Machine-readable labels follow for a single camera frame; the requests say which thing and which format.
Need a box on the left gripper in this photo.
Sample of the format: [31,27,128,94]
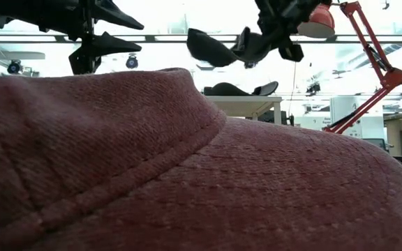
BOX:
[0,0,145,76]

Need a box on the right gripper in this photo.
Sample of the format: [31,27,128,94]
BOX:
[237,0,332,63]

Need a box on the black cap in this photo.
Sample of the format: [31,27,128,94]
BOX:
[203,80,280,97]
[186,27,283,68]

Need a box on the maroon cap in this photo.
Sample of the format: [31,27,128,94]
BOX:
[0,67,402,251]

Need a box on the white mesh shelf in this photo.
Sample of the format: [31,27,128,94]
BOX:
[205,95,283,126]

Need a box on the white cabinet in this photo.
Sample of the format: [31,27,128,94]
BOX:
[329,96,385,139]

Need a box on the red desk lamp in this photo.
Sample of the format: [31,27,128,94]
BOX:
[296,0,402,135]

